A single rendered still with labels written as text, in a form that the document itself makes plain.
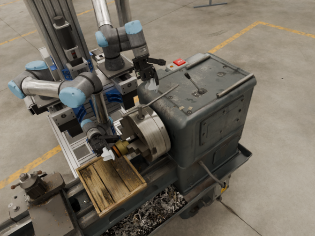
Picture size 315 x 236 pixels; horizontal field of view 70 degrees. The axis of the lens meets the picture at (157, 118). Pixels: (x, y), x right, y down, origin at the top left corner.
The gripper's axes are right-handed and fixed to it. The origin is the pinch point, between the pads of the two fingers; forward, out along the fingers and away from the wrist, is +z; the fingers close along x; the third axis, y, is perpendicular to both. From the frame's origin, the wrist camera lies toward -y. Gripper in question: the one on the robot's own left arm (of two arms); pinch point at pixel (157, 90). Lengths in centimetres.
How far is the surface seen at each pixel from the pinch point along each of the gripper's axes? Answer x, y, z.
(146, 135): 7.6, 17.1, 16.1
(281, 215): 21, -68, 147
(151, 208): -9, 27, 79
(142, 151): 6.8, 21.9, 23.8
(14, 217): -21, 93, 37
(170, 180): -4, 8, 64
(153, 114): 2.6, 7.6, 10.5
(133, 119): -0.6, 17.5, 8.8
